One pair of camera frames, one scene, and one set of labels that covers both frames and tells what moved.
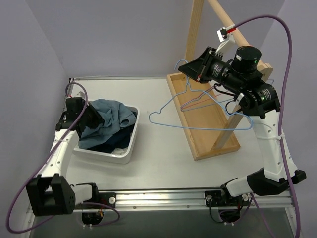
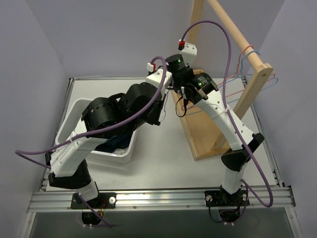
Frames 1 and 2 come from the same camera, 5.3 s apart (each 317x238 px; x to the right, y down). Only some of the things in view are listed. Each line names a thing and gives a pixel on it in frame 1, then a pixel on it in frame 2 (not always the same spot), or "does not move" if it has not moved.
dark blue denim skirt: (121, 141) does not move
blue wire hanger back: (251, 122) -> (164, 107)
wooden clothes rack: (207, 129) does not move
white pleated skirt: (119, 151) does not move
